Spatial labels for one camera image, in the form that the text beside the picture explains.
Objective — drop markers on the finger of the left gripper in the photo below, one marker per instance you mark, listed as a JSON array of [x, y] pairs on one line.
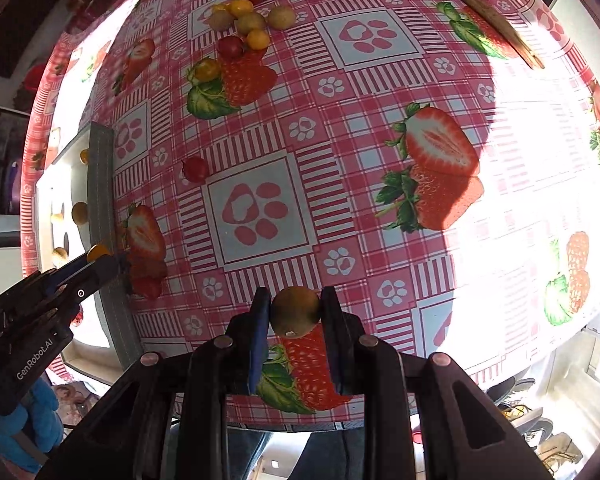
[[56, 277]]

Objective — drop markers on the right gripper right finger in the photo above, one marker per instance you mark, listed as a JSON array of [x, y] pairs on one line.
[[341, 331]]

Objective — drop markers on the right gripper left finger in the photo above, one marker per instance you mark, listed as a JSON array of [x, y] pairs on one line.
[[249, 350]]

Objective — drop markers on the green-brown round fruit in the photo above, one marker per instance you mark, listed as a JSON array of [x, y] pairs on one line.
[[59, 257]]

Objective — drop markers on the brown round fruit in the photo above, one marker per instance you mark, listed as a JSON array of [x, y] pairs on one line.
[[294, 312]]

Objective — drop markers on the yellow cherry tomato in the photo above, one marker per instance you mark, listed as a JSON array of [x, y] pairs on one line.
[[97, 251]]

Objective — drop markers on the white foam tray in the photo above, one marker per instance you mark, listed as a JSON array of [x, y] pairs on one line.
[[73, 208]]

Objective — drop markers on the red cherry tomato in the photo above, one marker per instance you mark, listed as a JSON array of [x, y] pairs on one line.
[[195, 170]]

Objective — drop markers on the red checkered strawberry tablecloth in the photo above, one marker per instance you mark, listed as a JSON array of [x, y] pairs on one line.
[[395, 150]]

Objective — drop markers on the wooden fish-shaped board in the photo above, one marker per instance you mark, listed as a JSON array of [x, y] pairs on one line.
[[501, 25]]

